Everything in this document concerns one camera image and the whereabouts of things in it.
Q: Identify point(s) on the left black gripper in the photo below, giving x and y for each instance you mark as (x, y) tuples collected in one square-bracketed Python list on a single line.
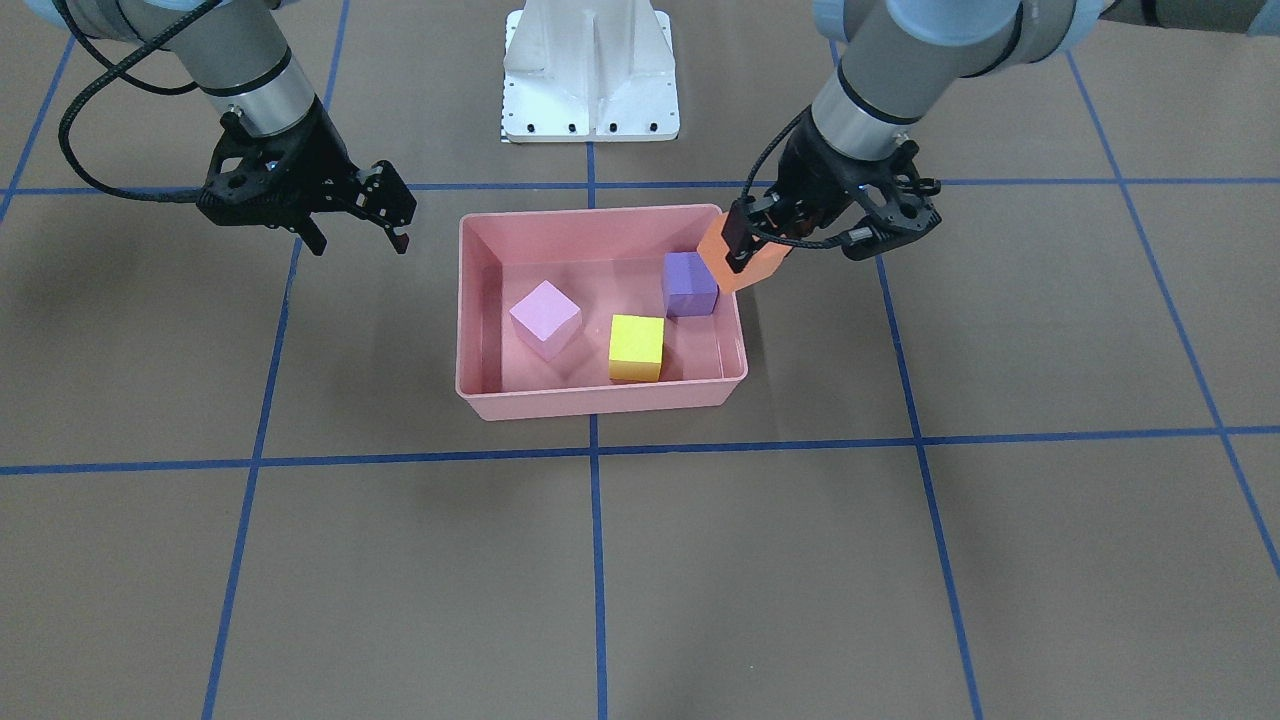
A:
[(812, 172)]

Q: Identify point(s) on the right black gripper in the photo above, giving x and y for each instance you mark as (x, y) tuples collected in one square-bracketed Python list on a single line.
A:
[(322, 152)]

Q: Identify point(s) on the orange foam block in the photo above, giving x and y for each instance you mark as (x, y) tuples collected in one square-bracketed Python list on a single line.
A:
[(713, 250)]

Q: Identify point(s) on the purple foam block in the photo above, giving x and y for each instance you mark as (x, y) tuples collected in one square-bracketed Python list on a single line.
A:
[(689, 289)]

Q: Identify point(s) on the yellow foam block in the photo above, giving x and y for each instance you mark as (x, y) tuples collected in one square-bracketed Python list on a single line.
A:
[(636, 348)]

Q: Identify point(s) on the pink foam block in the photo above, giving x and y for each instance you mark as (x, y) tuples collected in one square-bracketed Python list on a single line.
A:
[(546, 319)]

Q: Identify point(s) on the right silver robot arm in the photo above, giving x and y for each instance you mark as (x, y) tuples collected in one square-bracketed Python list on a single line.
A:
[(233, 52)]

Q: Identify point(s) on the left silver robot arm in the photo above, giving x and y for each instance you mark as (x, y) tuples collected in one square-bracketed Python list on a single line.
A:
[(901, 56)]

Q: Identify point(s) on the pink plastic bin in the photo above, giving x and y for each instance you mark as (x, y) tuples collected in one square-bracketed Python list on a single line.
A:
[(607, 261)]

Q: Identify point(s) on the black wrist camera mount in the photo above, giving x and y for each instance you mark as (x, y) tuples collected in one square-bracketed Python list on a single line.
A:
[(248, 182)]

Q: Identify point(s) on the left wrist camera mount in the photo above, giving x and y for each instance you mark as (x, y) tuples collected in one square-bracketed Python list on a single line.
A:
[(897, 202)]

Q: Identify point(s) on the white pedestal column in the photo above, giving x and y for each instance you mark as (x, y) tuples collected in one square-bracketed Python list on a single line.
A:
[(589, 71)]

